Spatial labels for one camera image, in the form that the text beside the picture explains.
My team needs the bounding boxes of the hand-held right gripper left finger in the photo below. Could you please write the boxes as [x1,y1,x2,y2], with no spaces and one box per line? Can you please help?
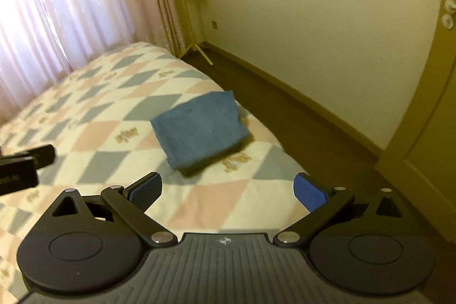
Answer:
[52,172,178,248]

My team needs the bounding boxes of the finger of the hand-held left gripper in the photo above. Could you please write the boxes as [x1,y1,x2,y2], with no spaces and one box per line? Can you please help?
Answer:
[19,144,56,170]

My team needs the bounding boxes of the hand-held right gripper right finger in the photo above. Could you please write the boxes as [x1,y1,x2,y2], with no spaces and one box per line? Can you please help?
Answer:
[274,173,403,248]

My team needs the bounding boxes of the blue jeans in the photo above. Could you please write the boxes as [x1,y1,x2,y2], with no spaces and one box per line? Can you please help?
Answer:
[150,90,252,177]

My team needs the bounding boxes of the checkered bear print blanket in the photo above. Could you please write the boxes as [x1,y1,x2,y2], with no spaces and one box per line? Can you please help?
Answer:
[0,41,310,304]

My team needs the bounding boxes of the wooden baseboard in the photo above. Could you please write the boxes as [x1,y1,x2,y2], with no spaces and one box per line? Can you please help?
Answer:
[202,41,390,158]

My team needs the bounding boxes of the pink sheer curtain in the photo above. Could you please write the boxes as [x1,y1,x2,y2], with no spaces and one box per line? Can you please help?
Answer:
[0,0,157,122]

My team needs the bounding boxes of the olive wooden door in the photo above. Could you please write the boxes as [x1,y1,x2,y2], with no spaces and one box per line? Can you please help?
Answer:
[375,0,456,242]

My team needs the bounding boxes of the yellow coat stand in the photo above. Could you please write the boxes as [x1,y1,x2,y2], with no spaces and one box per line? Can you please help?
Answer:
[171,0,214,67]

